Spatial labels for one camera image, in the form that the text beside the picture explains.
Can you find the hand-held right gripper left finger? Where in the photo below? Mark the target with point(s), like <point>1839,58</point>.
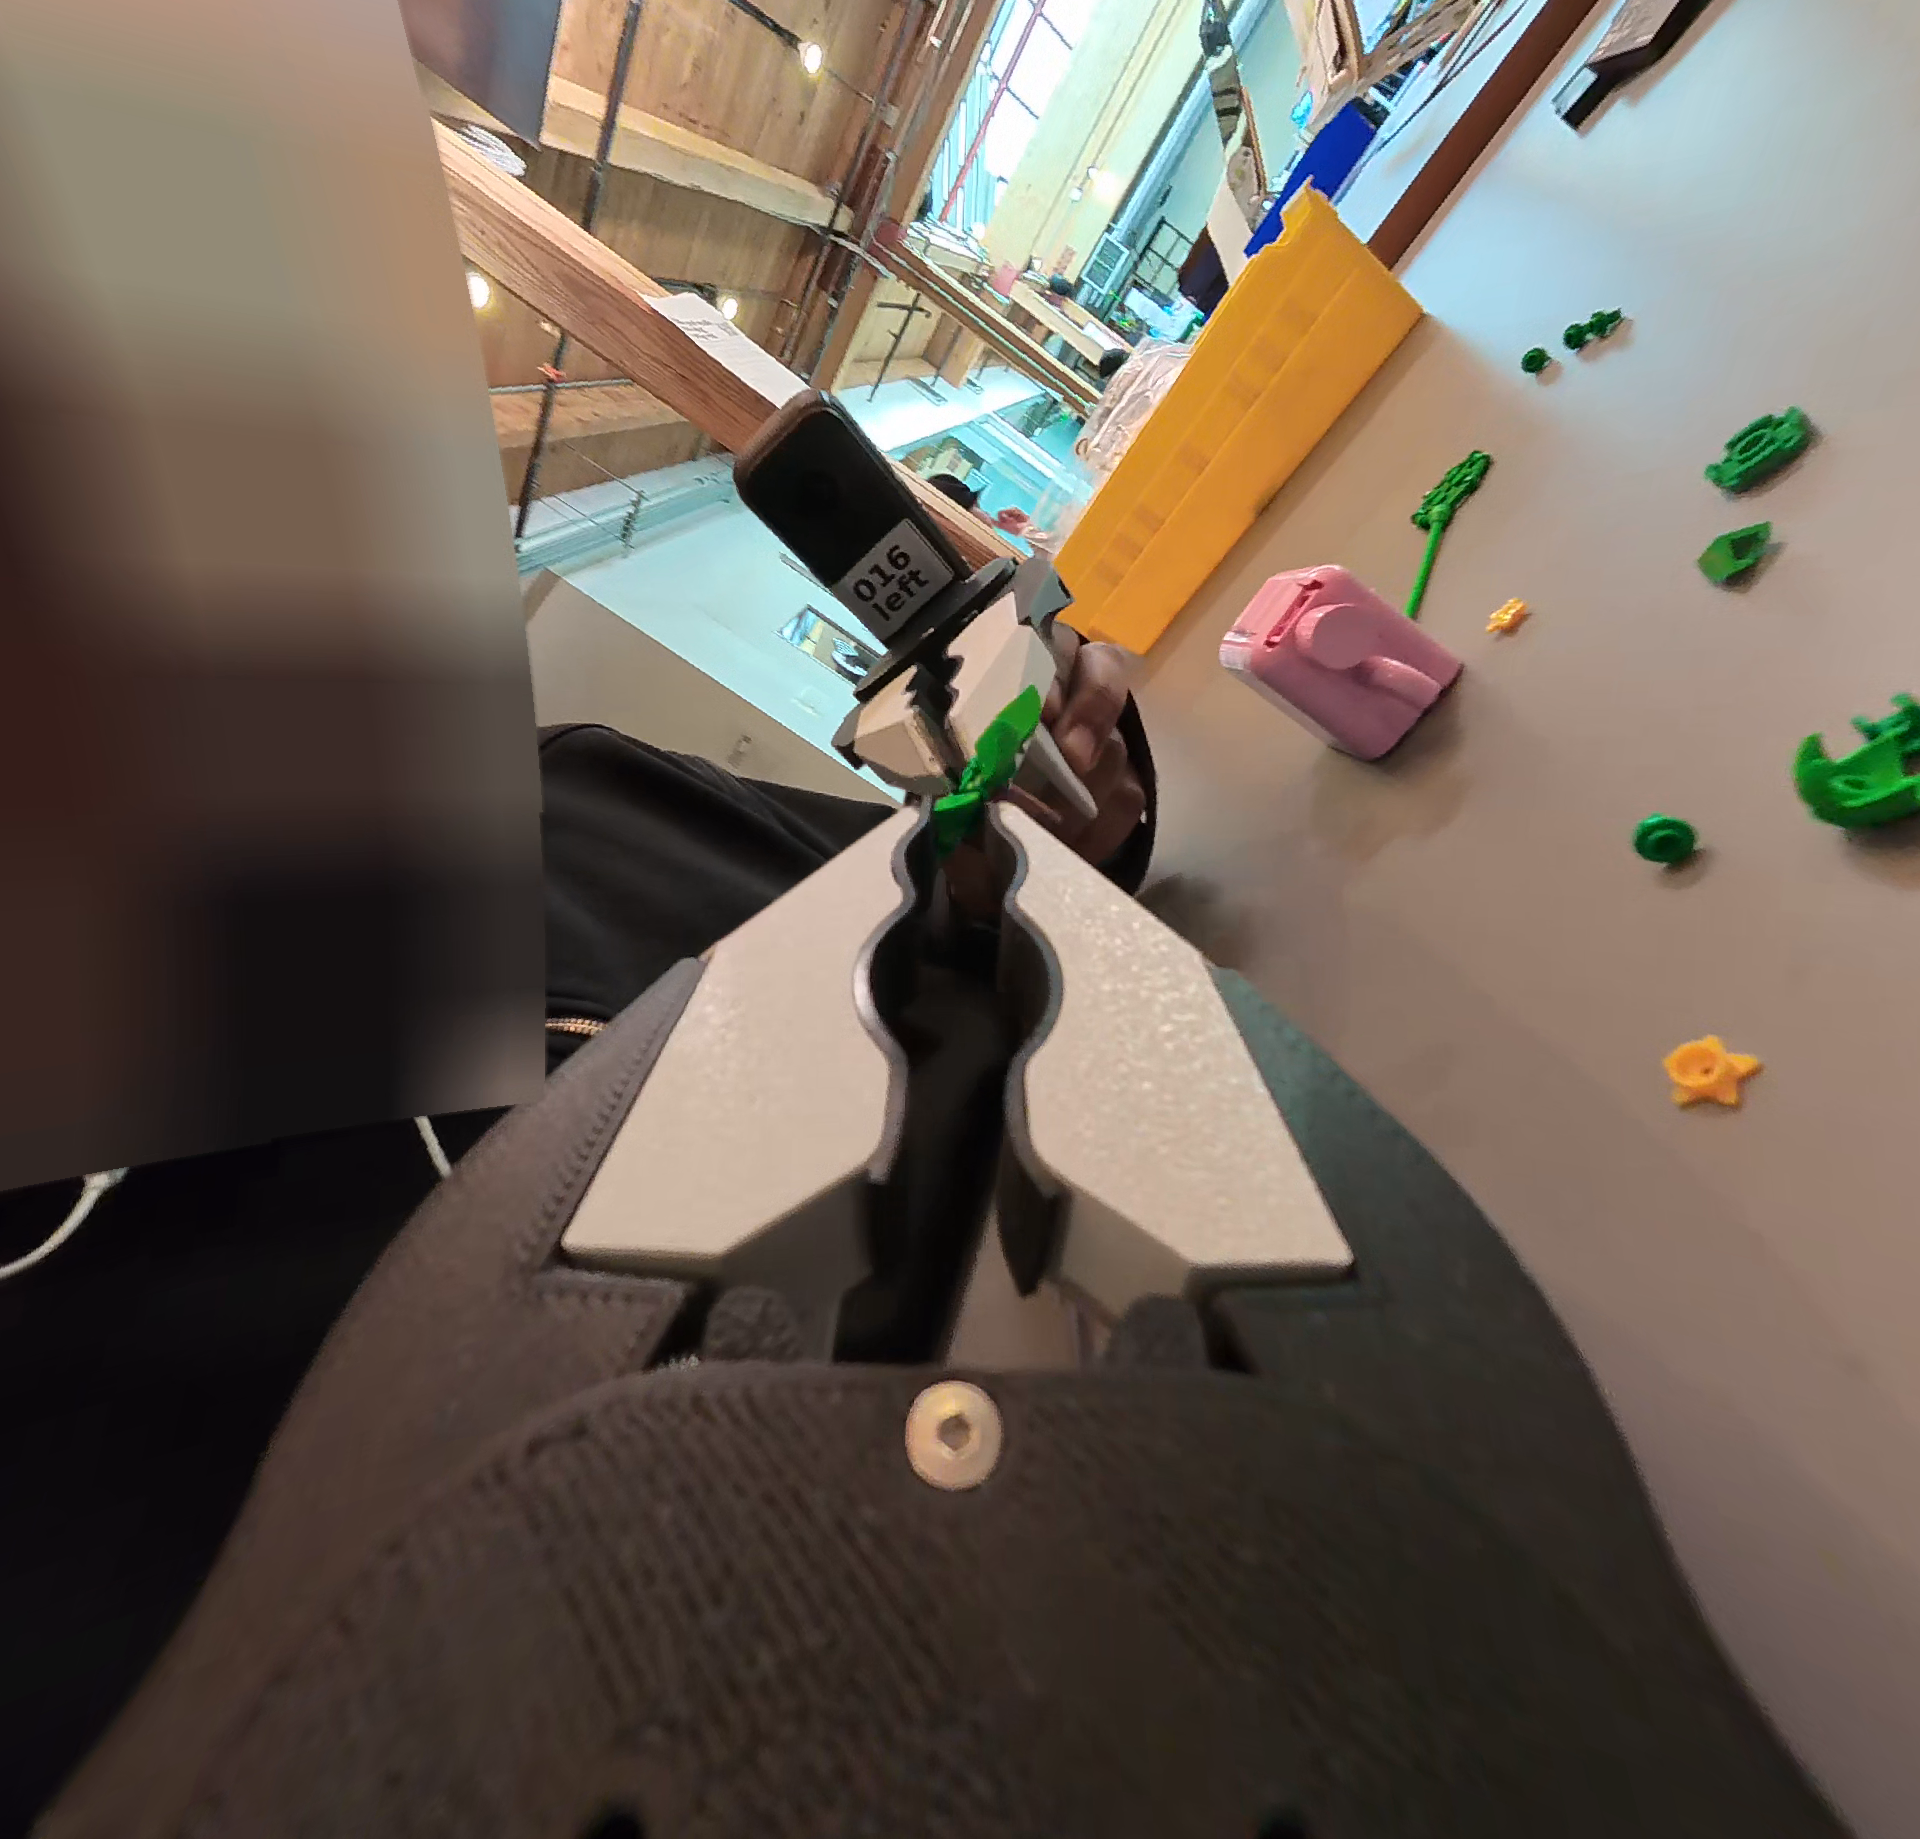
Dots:
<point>736,1121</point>

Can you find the person's black jacket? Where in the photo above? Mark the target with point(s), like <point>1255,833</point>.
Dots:
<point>677,849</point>

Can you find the wooden post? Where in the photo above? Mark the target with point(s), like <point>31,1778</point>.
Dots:
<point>600,295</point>

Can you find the green round plate brick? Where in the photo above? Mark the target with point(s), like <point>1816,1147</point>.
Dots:
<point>1758,447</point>

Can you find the green half-dome brick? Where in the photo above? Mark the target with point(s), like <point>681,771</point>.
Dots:
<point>1737,554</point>

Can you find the green flat stem piece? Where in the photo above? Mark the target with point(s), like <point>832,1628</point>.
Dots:
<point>1455,487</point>

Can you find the paper sign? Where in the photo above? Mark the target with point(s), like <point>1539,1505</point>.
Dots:
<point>728,346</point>

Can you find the green leaf brick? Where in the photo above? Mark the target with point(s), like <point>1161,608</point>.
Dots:
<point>959,819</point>

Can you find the small black flat device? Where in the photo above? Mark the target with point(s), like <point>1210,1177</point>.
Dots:
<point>1651,24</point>

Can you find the clear plastic bags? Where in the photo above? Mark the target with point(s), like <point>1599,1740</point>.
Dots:
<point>1140,414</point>

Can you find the person's left hand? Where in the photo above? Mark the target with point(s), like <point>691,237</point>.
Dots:
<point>1110,746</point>

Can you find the pink brick watering can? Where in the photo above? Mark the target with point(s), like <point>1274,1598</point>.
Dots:
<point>1335,663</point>

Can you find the yellow plastic bin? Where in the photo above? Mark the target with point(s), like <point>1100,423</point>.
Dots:
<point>1247,414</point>

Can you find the blue plastic bin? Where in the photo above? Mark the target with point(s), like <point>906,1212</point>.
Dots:
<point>1322,168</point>

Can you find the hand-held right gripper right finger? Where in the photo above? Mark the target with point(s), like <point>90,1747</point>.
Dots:
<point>1172,1121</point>

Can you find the yellow star brick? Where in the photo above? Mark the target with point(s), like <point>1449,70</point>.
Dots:
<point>1508,616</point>

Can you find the green clawed plant brick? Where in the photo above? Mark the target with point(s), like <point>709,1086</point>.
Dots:
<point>1859,783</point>

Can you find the yellow flower brick with hole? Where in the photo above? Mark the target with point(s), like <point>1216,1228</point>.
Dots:
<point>1710,1072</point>

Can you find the green web plant assembly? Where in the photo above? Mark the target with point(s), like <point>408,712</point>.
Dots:
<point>997,746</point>

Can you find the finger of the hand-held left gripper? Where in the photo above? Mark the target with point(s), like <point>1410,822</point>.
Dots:
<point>997,655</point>
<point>902,736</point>

